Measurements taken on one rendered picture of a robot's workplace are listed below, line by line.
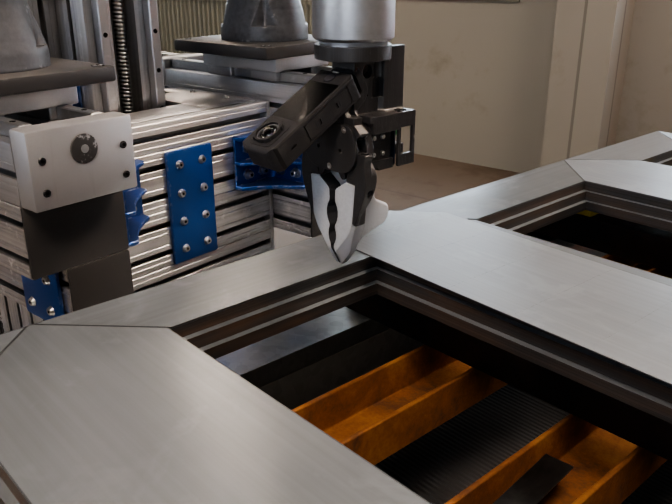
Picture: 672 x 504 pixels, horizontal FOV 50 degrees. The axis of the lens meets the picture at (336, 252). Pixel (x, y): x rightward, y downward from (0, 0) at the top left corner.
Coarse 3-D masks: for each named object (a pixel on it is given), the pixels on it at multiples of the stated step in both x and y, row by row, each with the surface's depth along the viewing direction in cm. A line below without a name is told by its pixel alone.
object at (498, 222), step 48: (576, 192) 109; (624, 192) 106; (288, 288) 74; (336, 288) 78; (384, 288) 80; (432, 288) 77; (192, 336) 67; (240, 336) 70; (480, 336) 72; (528, 336) 68; (624, 384) 62; (0, 480) 48
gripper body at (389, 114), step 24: (336, 48) 64; (360, 48) 64; (384, 48) 65; (360, 72) 66; (384, 72) 68; (384, 96) 69; (360, 120) 66; (384, 120) 67; (408, 120) 70; (312, 144) 70; (336, 144) 67; (360, 144) 67; (384, 144) 70; (336, 168) 68; (384, 168) 71
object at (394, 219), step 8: (392, 216) 94; (400, 216) 94; (408, 216) 94; (416, 216) 94; (424, 216) 94; (432, 216) 94; (384, 224) 91; (392, 224) 91; (400, 224) 91; (368, 232) 88; (376, 232) 88
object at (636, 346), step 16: (640, 320) 67; (656, 320) 67; (624, 336) 64; (640, 336) 64; (656, 336) 64; (608, 352) 61; (624, 352) 61; (640, 352) 61; (656, 352) 61; (640, 368) 59; (656, 368) 59
